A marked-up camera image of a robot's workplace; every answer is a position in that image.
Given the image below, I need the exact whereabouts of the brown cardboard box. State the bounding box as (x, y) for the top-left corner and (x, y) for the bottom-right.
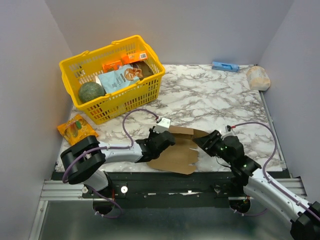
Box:
(147, 125), (209, 175)

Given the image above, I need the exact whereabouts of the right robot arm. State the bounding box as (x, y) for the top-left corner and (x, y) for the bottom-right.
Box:
(193, 130), (320, 240)

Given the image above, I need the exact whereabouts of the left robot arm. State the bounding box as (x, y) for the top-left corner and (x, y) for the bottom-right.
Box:
(60, 129), (176, 198)

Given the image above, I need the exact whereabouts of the blue flat box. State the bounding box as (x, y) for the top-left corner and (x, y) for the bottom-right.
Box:
(211, 61), (240, 73)

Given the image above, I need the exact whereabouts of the orange scrub mommy box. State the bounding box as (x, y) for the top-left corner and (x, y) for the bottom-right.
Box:
(102, 60), (123, 73)

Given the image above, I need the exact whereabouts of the light blue cassava chips bag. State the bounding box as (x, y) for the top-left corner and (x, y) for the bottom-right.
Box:
(97, 64), (145, 94)

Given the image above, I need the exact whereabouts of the white bagged bread loaf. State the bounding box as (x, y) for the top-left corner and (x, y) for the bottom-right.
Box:
(246, 66), (271, 91)

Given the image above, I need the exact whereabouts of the orange gummy candy bag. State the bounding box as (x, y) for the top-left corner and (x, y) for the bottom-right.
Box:
(57, 114), (99, 146)

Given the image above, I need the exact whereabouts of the green melon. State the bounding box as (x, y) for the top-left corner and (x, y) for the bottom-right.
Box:
(78, 82), (106, 103)

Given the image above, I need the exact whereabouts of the yellow plastic shopping basket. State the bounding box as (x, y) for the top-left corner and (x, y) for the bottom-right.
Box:
(59, 35), (165, 125)

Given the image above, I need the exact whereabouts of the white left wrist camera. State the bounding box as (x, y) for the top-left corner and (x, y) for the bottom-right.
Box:
(153, 117), (171, 134)

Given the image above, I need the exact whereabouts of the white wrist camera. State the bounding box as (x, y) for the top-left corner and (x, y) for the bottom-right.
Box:
(153, 117), (171, 134)
(222, 125), (236, 139)

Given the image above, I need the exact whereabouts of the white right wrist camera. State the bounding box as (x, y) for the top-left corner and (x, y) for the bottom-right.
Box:
(222, 125), (236, 139)

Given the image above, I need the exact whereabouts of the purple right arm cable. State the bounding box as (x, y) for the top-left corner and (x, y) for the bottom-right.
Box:
(229, 121), (320, 217)

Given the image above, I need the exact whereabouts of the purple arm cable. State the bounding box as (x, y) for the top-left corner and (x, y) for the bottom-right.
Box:
(229, 121), (320, 217)
(61, 108), (161, 219)

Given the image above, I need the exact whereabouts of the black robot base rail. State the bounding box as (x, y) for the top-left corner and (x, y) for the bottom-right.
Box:
(51, 171), (301, 210)

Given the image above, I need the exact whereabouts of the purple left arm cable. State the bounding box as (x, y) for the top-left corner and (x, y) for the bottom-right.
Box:
(61, 108), (161, 219)

